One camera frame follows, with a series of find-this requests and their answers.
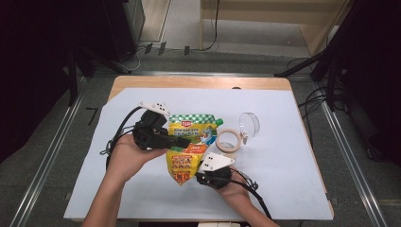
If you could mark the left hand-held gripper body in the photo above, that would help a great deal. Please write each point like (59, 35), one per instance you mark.
(151, 134)

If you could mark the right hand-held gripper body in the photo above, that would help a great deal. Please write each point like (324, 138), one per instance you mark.
(217, 178)

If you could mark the yellow green spout pouch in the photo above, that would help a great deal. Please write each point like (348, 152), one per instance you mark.
(192, 129)

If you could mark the clear jar with hinged lid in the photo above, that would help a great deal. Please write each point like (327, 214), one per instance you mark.
(250, 124)

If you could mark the person's right hand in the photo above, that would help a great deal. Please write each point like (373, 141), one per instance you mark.
(238, 190)

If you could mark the person's left hand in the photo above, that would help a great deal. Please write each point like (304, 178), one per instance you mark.
(127, 160)

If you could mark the white object at table edge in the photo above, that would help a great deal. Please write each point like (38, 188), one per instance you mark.
(220, 224)

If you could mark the wooden table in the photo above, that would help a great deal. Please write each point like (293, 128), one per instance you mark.
(205, 82)

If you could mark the dark table grommet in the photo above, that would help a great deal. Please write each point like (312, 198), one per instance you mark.
(236, 88)

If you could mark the black metal stand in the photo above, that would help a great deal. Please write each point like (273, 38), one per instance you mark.
(72, 82)

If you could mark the dark cabinet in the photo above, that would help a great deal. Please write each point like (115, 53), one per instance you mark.
(124, 28)

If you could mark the black curtain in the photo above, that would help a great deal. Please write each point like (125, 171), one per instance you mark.
(31, 78)
(378, 78)

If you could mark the light wooden shelf unit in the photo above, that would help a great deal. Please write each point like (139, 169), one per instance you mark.
(268, 15)

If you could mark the black tripod stand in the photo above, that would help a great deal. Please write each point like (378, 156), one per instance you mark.
(331, 63)

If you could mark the metal floor rail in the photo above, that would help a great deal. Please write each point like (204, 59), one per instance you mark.
(47, 164)
(353, 167)

